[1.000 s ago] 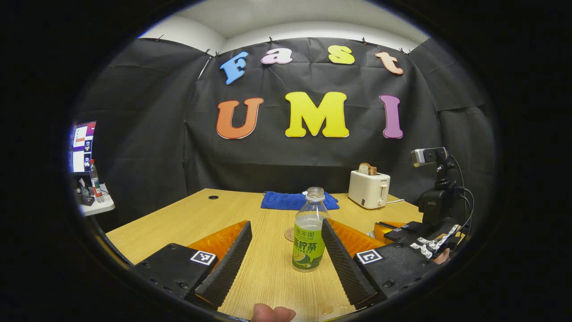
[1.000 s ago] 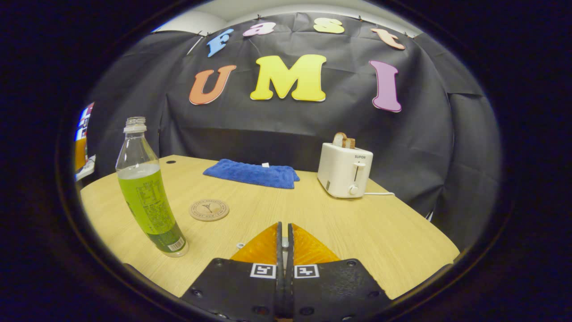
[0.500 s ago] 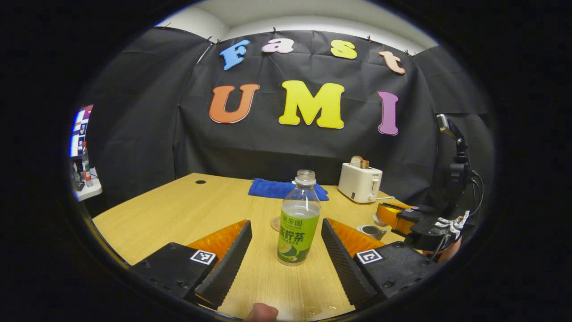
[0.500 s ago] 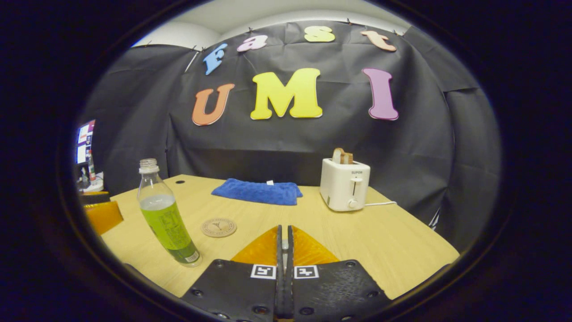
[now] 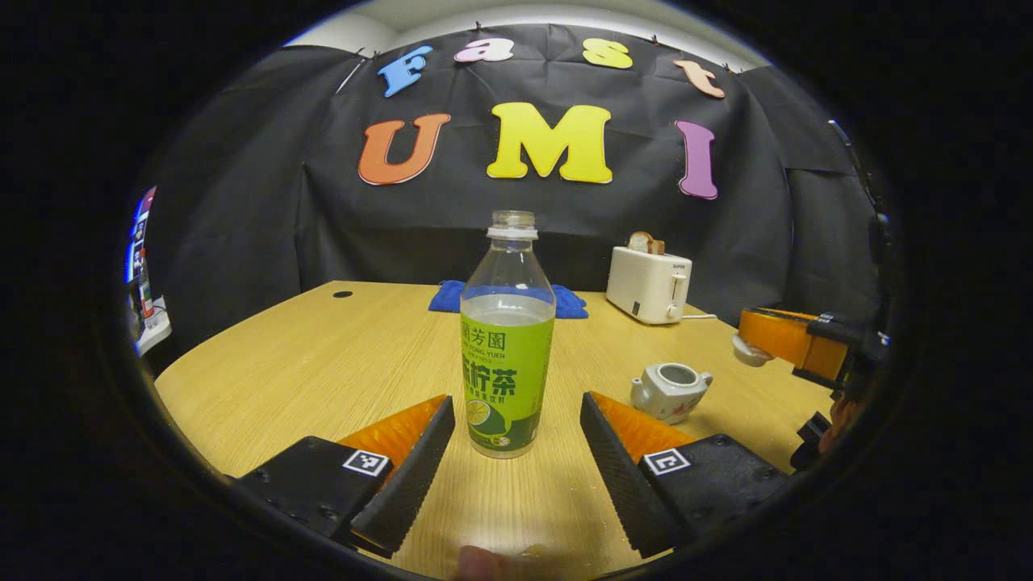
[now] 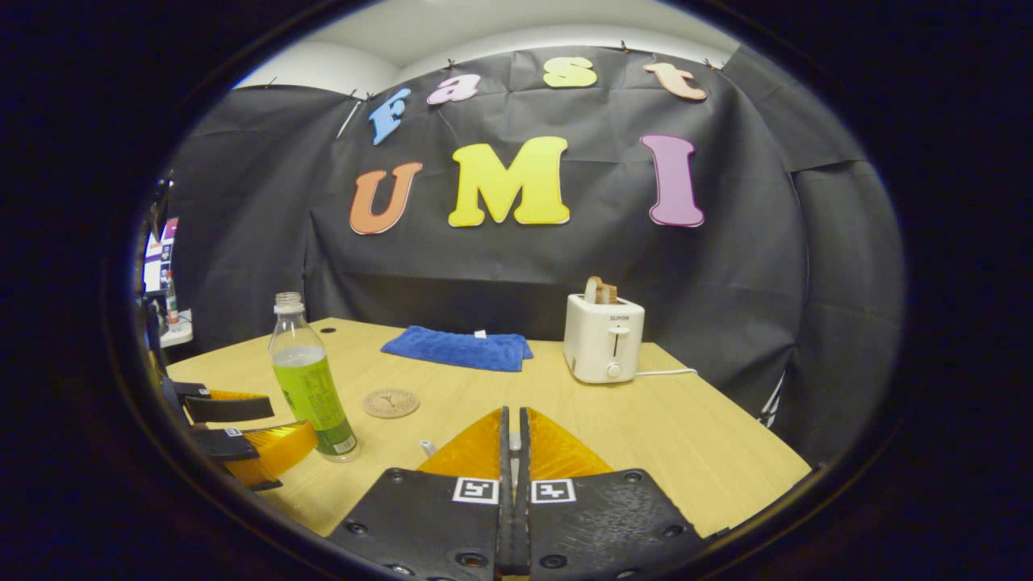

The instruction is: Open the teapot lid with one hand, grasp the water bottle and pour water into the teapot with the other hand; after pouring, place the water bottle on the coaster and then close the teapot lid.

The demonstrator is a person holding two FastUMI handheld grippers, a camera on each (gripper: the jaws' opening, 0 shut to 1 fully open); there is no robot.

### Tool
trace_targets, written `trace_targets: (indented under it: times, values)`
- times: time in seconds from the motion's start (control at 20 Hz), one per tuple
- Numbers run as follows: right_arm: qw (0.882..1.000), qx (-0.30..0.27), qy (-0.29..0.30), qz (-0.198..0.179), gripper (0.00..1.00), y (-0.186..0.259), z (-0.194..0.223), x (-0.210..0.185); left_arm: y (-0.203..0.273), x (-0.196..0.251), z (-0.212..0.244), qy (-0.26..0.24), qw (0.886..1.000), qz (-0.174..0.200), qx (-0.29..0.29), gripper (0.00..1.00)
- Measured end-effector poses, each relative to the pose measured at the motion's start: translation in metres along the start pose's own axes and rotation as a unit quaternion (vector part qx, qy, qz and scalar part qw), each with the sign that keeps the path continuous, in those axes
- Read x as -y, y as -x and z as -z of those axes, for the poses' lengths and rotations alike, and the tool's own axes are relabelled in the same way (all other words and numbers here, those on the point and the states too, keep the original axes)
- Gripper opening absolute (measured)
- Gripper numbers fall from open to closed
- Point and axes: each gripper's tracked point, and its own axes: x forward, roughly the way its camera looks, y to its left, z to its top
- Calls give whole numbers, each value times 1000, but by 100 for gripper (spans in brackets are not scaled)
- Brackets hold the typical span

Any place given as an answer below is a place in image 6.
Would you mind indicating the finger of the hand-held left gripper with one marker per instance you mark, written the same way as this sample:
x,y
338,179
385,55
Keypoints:
x,y
230,407
222,444

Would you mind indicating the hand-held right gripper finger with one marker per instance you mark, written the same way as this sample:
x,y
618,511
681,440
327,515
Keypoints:
x,y
504,484
523,516

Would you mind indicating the green label water bottle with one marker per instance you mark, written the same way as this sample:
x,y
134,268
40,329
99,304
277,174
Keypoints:
x,y
311,387

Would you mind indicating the white ceramic teacup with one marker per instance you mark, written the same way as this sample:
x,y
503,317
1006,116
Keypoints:
x,y
426,446

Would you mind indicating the round wooden coaster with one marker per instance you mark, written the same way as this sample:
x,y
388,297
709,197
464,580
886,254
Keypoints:
x,y
391,403

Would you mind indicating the small red capped bottle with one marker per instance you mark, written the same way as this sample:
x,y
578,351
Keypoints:
x,y
171,300

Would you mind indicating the white side shelf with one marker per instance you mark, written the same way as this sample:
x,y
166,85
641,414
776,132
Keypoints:
x,y
179,331

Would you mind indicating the blue towel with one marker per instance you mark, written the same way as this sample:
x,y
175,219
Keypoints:
x,y
460,349

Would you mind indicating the computer monitor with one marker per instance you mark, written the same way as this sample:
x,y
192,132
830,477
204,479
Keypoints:
x,y
160,254

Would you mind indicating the white toaster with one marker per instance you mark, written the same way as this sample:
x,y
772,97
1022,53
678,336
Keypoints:
x,y
601,343

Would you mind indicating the toast slices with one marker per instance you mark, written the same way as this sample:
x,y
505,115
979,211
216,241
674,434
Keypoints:
x,y
600,290

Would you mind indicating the black backdrop cloth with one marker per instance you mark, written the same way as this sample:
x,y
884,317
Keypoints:
x,y
524,266

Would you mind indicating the white metal stand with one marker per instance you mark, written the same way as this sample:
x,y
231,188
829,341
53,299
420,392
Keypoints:
x,y
772,399

